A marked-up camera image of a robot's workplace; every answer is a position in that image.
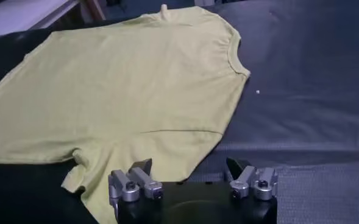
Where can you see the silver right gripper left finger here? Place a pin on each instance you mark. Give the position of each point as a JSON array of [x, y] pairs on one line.
[[136, 182]]

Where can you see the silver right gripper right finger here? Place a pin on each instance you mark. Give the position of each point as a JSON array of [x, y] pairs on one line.
[[252, 182]]

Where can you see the yellow-green t-shirt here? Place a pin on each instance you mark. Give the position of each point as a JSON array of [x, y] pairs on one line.
[[121, 91]]

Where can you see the black table cover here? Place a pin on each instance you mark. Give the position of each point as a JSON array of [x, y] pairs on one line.
[[304, 106]]

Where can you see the wooden partition screen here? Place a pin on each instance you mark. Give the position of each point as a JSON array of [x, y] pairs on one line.
[[95, 7]]

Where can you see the white rectangular table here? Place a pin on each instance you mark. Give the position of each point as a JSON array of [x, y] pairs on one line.
[[20, 15]]

